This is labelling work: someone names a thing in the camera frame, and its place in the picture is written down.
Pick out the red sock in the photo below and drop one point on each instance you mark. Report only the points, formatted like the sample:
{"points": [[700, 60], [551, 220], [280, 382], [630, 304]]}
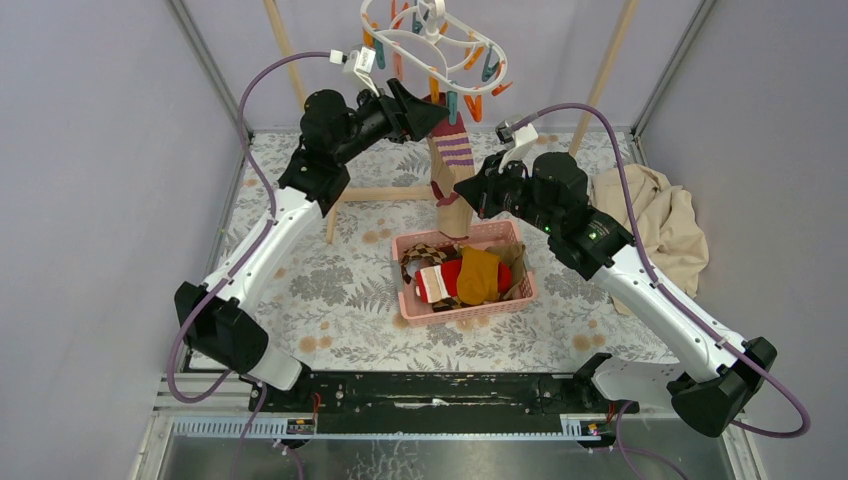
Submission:
{"points": [[467, 281]]}

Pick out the floral table mat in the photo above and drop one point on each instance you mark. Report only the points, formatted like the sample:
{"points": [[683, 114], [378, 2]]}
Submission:
{"points": [[335, 306]]}

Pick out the wooden rack frame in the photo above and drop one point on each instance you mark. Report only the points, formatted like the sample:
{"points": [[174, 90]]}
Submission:
{"points": [[596, 99]]}

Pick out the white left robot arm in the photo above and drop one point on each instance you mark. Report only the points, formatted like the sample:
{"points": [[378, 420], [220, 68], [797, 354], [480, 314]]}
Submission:
{"points": [[216, 316]]}

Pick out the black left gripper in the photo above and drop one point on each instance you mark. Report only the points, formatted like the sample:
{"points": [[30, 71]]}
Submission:
{"points": [[410, 116]]}

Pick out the tan ribbed sock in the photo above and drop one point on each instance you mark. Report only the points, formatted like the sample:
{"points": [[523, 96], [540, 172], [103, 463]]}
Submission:
{"points": [[512, 256]]}

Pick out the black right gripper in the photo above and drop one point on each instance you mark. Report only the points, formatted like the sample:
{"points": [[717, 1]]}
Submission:
{"points": [[481, 193]]}

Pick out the brown yellow argyle sock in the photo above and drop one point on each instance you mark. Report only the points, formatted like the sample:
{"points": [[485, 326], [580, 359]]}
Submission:
{"points": [[424, 255]]}

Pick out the beige cloth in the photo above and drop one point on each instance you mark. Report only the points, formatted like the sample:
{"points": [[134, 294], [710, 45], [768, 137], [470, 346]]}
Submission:
{"points": [[665, 217]]}

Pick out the beige maroon striped sock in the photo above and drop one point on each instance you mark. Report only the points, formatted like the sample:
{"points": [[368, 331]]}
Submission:
{"points": [[452, 161]]}

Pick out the mustard yellow sock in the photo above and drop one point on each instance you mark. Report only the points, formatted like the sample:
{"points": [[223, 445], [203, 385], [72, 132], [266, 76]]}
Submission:
{"points": [[477, 282]]}

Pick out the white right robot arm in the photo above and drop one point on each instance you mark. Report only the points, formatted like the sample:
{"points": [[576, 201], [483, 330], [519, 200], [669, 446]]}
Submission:
{"points": [[712, 380]]}

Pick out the pink basket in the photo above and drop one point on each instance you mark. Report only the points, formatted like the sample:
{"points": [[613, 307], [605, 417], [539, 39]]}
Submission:
{"points": [[482, 235]]}

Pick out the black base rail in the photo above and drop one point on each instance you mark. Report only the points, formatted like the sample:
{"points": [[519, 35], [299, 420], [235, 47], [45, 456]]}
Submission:
{"points": [[360, 402]]}

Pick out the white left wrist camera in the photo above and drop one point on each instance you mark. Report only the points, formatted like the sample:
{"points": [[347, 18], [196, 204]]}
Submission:
{"points": [[357, 66]]}

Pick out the white round clip hanger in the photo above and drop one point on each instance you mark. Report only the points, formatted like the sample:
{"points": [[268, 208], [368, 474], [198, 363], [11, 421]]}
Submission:
{"points": [[481, 73]]}

